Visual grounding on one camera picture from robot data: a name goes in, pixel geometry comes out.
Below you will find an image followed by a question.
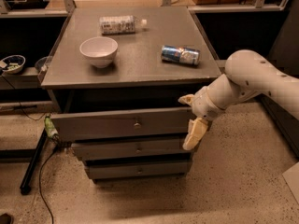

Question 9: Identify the plastic water bottle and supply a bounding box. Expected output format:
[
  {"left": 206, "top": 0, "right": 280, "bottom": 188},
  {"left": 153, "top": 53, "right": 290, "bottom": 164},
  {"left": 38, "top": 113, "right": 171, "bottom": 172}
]
[{"left": 99, "top": 15, "right": 148, "bottom": 35}]

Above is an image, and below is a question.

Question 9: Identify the small grey bowl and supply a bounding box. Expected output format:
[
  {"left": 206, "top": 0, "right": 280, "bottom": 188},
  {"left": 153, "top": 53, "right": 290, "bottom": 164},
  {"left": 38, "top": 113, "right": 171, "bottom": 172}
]
[{"left": 35, "top": 56, "right": 52, "bottom": 72}]

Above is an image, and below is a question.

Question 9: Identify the grey bottom drawer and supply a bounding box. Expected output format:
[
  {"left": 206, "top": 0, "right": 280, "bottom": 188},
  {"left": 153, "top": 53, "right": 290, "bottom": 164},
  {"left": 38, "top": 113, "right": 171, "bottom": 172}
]
[{"left": 85, "top": 160, "right": 192, "bottom": 180}]

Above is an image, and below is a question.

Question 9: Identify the blue soda can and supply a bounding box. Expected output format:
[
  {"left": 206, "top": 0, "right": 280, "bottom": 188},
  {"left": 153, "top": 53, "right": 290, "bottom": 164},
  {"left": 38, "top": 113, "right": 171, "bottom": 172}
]
[{"left": 161, "top": 45, "right": 200, "bottom": 65}]

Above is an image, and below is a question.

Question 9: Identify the black floor cable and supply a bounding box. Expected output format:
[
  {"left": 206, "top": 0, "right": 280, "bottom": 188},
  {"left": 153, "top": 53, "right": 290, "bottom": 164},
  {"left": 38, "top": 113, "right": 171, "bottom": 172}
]
[{"left": 38, "top": 145, "right": 60, "bottom": 224}]

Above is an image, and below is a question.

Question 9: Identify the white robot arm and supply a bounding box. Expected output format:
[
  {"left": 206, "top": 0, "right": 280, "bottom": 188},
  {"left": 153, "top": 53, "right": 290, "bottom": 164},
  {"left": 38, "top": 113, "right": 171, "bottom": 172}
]
[{"left": 178, "top": 49, "right": 299, "bottom": 150}]

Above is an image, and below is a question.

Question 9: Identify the white floor board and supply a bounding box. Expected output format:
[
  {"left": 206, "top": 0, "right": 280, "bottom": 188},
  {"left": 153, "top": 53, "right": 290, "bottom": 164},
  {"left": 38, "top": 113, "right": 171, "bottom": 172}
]
[{"left": 282, "top": 162, "right": 299, "bottom": 204}]

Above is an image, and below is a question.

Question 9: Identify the dark shoe tip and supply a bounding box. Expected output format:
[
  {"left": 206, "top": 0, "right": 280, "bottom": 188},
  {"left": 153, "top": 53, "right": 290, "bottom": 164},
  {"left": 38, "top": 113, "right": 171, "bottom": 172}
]
[{"left": 0, "top": 214, "right": 13, "bottom": 224}]

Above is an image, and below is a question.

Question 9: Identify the black metal leg bar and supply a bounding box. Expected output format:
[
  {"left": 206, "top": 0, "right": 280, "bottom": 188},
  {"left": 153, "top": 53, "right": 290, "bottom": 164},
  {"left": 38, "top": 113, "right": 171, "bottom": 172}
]
[{"left": 20, "top": 131, "right": 47, "bottom": 195}]

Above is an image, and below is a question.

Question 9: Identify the grey middle drawer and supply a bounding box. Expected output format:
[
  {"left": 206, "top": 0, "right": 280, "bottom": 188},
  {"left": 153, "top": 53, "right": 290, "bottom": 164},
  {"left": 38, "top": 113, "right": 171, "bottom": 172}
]
[{"left": 72, "top": 137, "right": 186, "bottom": 161}]

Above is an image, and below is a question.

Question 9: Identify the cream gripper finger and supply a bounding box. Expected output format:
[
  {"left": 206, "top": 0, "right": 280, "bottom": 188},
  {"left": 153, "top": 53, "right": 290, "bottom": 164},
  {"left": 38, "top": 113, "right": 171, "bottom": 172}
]
[
  {"left": 182, "top": 118, "right": 208, "bottom": 150},
  {"left": 178, "top": 94, "right": 194, "bottom": 105}
]

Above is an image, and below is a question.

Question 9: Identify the grey left shelf ledge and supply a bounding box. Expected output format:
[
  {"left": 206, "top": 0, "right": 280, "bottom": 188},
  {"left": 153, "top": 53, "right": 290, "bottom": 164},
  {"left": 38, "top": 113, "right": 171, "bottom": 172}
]
[{"left": 0, "top": 67, "right": 40, "bottom": 90}]

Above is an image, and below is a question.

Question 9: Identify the white ceramic bowl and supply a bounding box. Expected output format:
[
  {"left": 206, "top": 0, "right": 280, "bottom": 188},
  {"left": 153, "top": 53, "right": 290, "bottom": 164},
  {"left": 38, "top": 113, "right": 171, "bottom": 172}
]
[{"left": 79, "top": 36, "right": 119, "bottom": 68}]

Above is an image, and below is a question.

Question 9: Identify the green plastic bag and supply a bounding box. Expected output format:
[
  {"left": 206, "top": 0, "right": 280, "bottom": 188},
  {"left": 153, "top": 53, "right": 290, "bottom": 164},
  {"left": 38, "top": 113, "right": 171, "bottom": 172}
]
[{"left": 44, "top": 116, "right": 58, "bottom": 138}]

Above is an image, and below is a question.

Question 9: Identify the grey drawer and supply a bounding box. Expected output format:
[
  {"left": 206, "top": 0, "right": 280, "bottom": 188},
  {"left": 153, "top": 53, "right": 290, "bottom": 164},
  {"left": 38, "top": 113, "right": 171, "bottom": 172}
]
[
  {"left": 51, "top": 107, "right": 194, "bottom": 141},
  {"left": 85, "top": 160, "right": 192, "bottom": 180},
  {"left": 72, "top": 137, "right": 186, "bottom": 161}
]

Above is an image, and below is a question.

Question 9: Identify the grey drawer cabinet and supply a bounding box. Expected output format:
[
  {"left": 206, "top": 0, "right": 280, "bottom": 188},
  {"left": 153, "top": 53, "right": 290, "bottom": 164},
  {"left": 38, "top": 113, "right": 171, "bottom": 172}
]
[{"left": 40, "top": 6, "right": 222, "bottom": 183}]

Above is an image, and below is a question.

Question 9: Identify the grey right shelf beam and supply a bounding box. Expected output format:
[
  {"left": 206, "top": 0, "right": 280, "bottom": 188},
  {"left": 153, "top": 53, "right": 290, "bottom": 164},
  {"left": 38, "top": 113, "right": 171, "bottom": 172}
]
[{"left": 216, "top": 60, "right": 226, "bottom": 68}]

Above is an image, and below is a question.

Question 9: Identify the grey top drawer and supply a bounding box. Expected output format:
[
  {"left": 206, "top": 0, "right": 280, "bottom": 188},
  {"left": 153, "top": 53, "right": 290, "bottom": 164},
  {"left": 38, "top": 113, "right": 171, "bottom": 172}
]
[{"left": 51, "top": 107, "right": 194, "bottom": 141}]

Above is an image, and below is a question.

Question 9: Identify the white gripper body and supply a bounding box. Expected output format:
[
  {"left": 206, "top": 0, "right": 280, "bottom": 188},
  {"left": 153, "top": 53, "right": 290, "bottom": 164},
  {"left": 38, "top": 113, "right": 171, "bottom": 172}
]
[{"left": 192, "top": 86, "right": 224, "bottom": 121}]

